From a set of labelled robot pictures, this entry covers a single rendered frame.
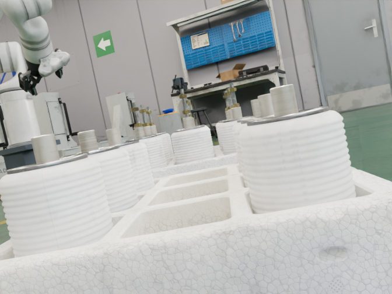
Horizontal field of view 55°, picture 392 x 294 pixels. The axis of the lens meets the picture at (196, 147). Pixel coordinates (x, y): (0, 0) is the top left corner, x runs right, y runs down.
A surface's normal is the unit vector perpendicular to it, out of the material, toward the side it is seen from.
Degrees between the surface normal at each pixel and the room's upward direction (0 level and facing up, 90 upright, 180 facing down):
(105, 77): 90
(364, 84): 90
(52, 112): 90
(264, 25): 90
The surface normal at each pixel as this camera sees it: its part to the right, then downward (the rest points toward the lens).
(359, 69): -0.39, 0.14
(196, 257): -0.07, 0.07
